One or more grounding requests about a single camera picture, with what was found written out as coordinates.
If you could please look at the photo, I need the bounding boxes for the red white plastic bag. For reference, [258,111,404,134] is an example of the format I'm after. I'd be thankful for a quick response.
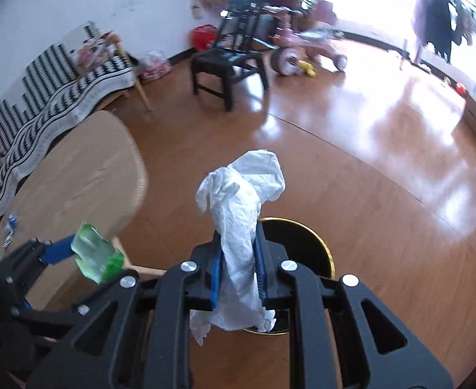
[138,50,171,82]

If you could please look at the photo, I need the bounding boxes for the white tissue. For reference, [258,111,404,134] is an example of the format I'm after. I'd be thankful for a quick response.
[189,149,285,345]

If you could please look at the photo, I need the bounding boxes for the blue wrapper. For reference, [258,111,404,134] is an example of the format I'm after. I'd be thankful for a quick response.
[2,213,18,250]

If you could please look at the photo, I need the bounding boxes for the black wooden chair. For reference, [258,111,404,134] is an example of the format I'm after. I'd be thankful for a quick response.
[190,0,273,112]

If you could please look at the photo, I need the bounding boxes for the green snack wrapper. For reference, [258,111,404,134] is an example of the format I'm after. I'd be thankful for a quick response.
[71,222,124,285]

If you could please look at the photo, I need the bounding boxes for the light wooden chair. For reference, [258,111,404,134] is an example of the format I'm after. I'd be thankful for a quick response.
[109,233,170,282]

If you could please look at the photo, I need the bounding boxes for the pink kids tricycle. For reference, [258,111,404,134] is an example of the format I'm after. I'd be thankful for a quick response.
[265,0,348,77]

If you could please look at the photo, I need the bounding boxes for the hanging dark clothes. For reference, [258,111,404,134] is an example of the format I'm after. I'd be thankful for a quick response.
[412,0,465,64]

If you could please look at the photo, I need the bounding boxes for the black gold-rimmed trash bin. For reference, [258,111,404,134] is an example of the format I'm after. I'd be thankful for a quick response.
[241,217,337,336]

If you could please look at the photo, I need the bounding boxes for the black white striped sofa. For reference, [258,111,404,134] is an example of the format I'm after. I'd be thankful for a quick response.
[0,21,144,219]

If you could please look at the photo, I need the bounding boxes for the pink patterned cushion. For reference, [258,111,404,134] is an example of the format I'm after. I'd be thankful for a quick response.
[72,31,119,76]

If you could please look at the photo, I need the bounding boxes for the yellow toy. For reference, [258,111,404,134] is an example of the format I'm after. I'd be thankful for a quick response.
[298,60,316,78]

